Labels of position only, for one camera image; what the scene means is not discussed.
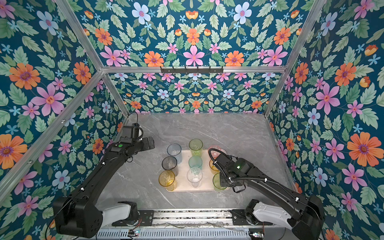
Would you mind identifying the yellow translucent short cup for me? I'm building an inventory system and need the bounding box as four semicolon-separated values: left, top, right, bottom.
209;160;220;175

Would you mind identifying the light green short cup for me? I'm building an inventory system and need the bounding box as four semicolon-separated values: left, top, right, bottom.
213;173;228;192

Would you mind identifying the pink translucent short cup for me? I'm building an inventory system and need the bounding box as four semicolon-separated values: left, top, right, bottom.
209;146;227;159

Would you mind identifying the teal translucent short cup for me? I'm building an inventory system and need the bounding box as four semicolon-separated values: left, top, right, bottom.
188;156;203;169

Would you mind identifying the blue translucent tall cup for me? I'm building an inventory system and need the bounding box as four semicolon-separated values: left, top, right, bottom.
167;143;183;164

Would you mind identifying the dark grey translucent cup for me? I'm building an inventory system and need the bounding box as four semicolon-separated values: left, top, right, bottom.
162;156;179;176

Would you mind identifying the green translucent tall cup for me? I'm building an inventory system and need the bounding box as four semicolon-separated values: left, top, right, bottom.
189;139;204;157

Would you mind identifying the beige rectangular tray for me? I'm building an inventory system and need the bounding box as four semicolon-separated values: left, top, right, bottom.
173;150;215;192

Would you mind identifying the amber translucent tall cup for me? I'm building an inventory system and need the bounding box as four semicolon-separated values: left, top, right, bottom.
158;171;177;192

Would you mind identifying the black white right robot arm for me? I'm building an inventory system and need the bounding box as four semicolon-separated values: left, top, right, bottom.
212;154;325;240

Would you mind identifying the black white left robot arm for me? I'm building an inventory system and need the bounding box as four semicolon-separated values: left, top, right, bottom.
53;123;155;239

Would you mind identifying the black hook rack bar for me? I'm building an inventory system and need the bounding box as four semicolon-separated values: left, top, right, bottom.
160;67;224;74

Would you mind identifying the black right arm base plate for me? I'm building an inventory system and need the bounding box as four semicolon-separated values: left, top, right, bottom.
230;209;273;226

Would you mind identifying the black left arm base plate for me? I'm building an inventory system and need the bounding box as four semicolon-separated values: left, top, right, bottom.
112;210;155;227

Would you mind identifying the aluminium mounting rail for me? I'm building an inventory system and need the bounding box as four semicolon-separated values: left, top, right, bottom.
68;208;316;229

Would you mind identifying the white vented cable duct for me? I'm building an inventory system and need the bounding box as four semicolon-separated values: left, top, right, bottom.
94;228;251;240

